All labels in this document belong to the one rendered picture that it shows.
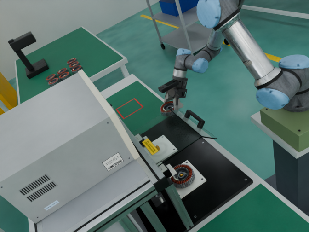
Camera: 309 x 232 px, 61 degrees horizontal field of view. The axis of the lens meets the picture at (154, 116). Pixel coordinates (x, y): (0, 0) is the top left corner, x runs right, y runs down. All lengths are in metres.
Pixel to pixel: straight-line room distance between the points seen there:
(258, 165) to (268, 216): 1.11
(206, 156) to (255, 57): 0.50
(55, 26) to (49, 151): 5.47
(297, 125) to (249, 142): 1.13
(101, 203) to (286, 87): 0.80
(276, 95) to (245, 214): 0.47
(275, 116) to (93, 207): 0.88
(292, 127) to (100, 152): 0.81
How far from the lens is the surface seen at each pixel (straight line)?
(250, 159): 2.23
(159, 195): 1.15
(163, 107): 1.55
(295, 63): 1.20
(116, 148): 0.85
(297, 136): 1.22
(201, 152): 1.31
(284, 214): 1.12
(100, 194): 0.88
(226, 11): 1.07
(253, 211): 1.12
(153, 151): 0.97
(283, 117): 1.30
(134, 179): 0.85
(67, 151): 0.81
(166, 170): 1.09
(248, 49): 1.09
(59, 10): 6.16
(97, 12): 6.32
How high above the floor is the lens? 1.73
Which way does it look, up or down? 36 degrees down
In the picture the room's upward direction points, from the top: 24 degrees counter-clockwise
